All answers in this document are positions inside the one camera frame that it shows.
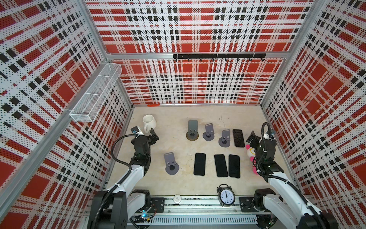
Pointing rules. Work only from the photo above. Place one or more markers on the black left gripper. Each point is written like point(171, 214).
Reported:
point(152, 140)

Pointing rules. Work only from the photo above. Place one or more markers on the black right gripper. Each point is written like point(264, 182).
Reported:
point(255, 140)

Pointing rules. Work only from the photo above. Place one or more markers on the black phone green edge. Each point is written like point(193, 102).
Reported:
point(239, 141)

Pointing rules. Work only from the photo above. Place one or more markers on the black phone stand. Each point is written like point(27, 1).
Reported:
point(234, 166)

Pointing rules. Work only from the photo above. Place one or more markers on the black phone purple edge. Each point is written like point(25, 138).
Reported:
point(220, 165)

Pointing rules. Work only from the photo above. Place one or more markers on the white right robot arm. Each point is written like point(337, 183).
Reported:
point(283, 198)

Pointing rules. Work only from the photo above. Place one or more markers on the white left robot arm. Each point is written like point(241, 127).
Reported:
point(123, 189)

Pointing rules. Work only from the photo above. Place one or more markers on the grey phone stand right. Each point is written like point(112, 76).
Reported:
point(224, 140)

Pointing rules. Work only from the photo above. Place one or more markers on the grey phone stand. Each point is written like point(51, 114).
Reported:
point(208, 135)
point(224, 140)
point(171, 166)

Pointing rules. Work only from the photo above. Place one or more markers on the grey phone stand front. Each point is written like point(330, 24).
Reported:
point(171, 166)

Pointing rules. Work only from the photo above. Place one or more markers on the grey phone stand middle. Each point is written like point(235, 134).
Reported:
point(208, 135)

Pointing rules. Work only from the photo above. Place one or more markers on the pink plush owl toy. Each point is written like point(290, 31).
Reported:
point(251, 155)

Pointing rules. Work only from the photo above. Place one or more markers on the white ceramic mug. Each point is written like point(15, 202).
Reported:
point(149, 123)

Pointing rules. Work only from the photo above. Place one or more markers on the black alarm clock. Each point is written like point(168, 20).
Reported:
point(226, 196)

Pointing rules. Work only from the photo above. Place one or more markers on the white round button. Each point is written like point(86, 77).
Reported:
point(177, 199)

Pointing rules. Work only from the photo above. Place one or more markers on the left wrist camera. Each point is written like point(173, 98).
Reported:
point(137, 130)

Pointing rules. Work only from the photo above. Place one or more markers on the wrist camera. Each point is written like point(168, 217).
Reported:
point(137, 130)
point(270, 134)

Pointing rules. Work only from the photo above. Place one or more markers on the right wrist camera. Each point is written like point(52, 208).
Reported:
point(270, 134)

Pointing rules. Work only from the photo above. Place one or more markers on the white wire mesh basket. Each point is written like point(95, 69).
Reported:
point(90, 104)

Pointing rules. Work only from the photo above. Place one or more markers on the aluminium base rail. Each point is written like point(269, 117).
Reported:
point(142, 211)

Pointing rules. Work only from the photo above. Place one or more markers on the black wall hook rail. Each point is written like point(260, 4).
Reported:
point(248, 56)

